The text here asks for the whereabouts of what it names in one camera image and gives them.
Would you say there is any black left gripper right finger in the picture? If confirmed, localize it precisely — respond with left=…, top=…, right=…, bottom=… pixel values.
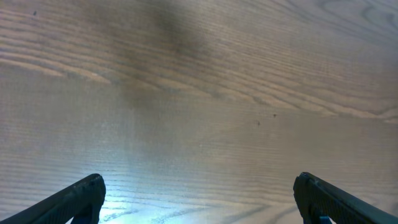
left=293, top=172, right=397, bottom=224

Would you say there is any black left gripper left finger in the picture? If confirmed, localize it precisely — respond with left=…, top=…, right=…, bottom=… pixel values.
left=1, top=174, right=106, bottom=224

